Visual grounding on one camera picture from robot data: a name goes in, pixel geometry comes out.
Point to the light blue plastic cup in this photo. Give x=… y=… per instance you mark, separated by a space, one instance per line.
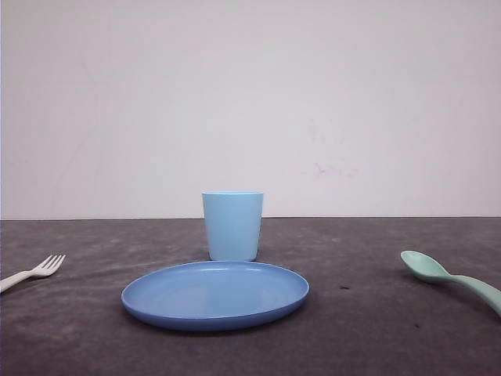
x=233 y=222

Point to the white plastic fork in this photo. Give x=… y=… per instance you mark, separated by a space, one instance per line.
x=45 y=269

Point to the mint green plastic spoon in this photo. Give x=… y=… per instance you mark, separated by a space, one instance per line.
x=429 y=270

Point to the blue plastic plate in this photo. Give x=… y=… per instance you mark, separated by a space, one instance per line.
x=215 y=295

